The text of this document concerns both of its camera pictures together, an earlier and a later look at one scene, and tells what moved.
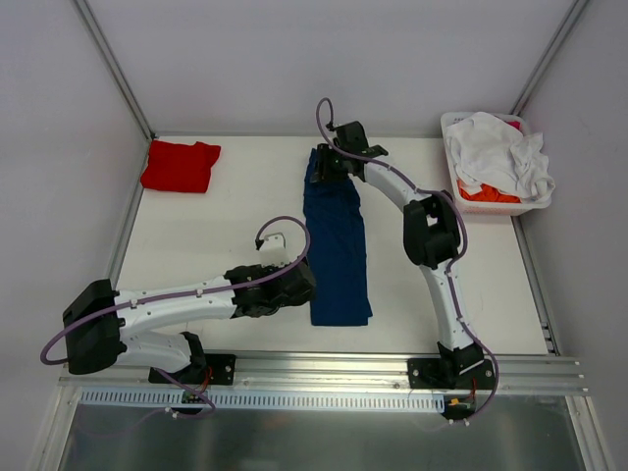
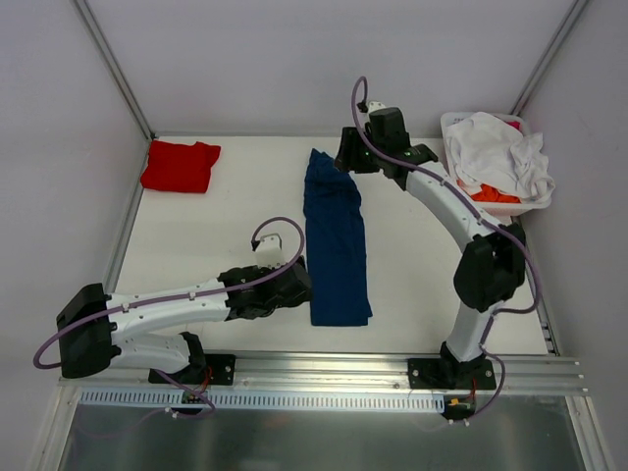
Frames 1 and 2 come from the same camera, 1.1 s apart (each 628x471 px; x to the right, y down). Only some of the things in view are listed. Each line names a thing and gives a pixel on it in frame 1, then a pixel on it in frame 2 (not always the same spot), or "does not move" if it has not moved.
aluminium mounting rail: (340, 373) does not move
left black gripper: (304, 283) does not move
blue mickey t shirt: (335, 249) does not move
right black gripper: (326, 167) → (351, 151)
